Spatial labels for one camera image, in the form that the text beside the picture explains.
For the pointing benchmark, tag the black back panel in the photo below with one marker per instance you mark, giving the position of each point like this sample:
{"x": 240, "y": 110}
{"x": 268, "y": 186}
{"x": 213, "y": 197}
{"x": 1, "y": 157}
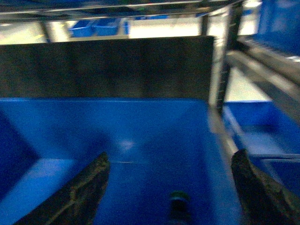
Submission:
{"x": 163, "y": 67}

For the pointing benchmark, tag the blue left shelf lower bin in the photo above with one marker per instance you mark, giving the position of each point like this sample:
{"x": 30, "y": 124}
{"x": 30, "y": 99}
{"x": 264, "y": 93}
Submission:
{"x": 155, "y": 147}

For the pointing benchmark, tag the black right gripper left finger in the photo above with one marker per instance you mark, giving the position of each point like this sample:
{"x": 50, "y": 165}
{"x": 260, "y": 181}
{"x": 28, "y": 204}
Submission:
{"x": 76, "y": 203}

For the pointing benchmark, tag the green push button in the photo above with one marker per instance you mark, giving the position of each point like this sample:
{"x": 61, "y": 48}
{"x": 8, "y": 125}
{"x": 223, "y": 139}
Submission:
{"x": 179, "y": 209}

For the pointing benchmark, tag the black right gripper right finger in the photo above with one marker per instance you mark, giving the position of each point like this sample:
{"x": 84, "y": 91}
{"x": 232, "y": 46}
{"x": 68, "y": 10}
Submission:
{"x": 264, "y": 201}

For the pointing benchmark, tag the steel perforated shelf upright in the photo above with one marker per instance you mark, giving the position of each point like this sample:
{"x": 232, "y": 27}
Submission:
{"x": 224, "y": 43}

